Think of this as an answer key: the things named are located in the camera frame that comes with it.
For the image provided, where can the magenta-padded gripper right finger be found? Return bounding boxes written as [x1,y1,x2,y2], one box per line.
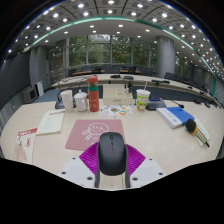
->
[124,143,167,190]

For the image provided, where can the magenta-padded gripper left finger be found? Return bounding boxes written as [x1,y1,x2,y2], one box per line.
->
[59,142,101,189]

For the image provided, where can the black computer mouse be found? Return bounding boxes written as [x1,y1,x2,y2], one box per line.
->
[96,131,129,177]

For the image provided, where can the pink printed mouse pad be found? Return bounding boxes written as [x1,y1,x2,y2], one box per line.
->
[64,119,126,152]

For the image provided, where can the white printed document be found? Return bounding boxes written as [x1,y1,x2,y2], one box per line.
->
[35,109,66,136]

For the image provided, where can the red and white booklet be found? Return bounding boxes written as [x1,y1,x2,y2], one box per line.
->
[13,127,38,164]

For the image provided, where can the black handheld microphone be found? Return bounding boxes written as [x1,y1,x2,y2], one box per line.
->
[184,118,211,148]

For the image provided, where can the blue and white book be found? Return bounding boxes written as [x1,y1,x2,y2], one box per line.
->
[156,106,195,130]

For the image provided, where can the colourful sticker sheet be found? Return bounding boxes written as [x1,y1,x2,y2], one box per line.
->
[99,104,134,117]

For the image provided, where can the green paper cup with straw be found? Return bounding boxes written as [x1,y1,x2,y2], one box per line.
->
[135,88,152,112]

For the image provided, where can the white lidded ceramic mug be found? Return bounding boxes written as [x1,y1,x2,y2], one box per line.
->
[73,89,89,113]

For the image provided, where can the stack of white paper cups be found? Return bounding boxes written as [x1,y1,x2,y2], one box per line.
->
[60,89,75,113]

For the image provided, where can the red thermos bottle green band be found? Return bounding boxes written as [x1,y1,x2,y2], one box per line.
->
[86,75,100,113]

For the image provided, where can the white desk organizer box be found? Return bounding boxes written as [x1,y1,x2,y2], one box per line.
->
[102,83,134,106]

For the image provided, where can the white floor appliance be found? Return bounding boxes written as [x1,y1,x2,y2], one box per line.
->
[22,85,38,104]

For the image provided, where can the white leaning board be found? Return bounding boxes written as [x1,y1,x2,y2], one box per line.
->
[35,80,45,98]

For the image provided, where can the long curved conference desk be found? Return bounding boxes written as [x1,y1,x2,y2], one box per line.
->
[51,73,222,108]

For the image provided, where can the black office chairs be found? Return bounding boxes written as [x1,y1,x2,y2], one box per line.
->
[81,64,201,88]

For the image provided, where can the ceiling lights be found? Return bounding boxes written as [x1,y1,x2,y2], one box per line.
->
[6,0,224,81]

